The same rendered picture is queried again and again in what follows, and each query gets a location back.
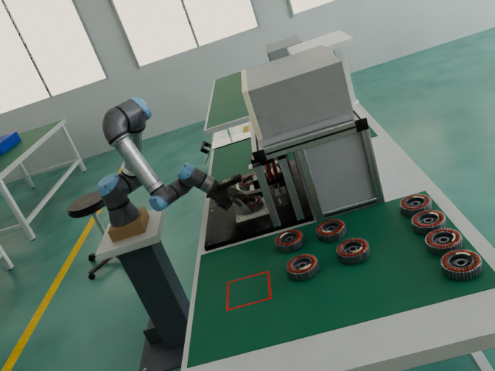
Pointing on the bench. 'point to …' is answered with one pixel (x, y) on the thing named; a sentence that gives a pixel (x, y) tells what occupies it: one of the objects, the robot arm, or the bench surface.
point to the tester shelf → (308, 135)
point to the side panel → (342, 175)
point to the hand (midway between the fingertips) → (251, 205)
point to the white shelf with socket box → (339, 38)
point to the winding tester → (295, 91)
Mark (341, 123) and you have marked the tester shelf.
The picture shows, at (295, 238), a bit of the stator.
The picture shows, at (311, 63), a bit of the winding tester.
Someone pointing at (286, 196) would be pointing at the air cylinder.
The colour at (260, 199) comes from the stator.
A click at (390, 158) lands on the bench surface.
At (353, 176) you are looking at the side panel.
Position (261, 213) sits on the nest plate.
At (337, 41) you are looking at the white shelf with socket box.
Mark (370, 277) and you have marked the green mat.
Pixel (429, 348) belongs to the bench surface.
